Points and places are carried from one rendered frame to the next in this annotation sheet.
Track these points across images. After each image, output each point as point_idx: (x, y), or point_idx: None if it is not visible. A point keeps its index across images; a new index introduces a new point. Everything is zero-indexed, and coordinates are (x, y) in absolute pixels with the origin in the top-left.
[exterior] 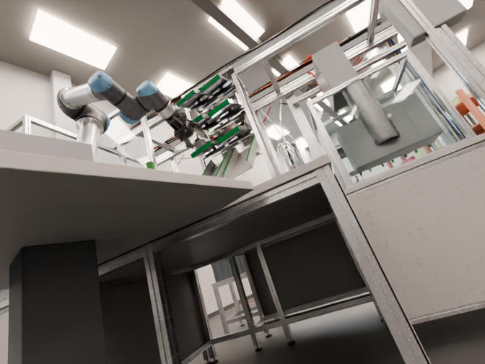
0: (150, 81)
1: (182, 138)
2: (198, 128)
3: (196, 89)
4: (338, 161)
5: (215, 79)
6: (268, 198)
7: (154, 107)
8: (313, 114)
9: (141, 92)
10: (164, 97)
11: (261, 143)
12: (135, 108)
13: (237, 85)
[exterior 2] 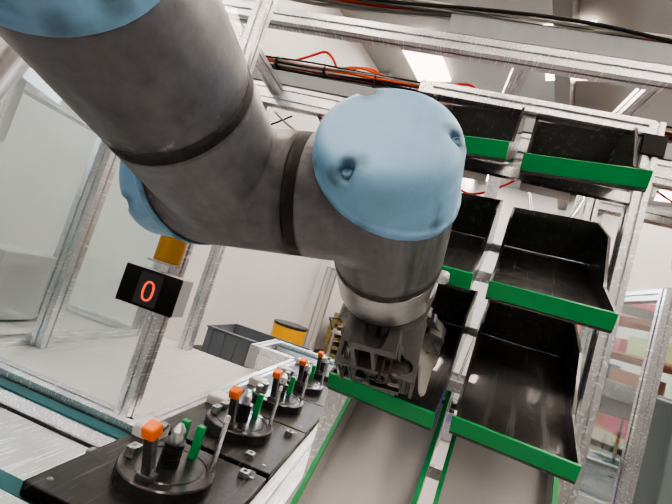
0: (464, 143)
1: (352, 376)
2: (434, 349)
3: (511, 142)
4: (626, 487)
5: (619, 180)
6: None
7: (349, 272)
8: (660, 331)
9: (348, 193)
10: (444, 253)
11: (572, 497)
12: (237, 220)
13: (637, 220)
